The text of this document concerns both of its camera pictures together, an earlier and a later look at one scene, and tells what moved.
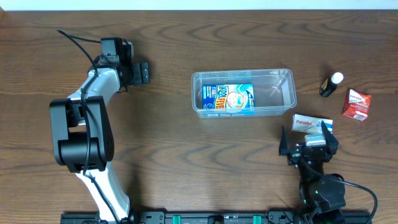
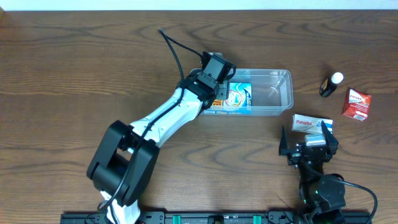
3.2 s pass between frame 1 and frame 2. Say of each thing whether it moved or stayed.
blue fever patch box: stayed
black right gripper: stayed
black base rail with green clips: stayed
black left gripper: moved
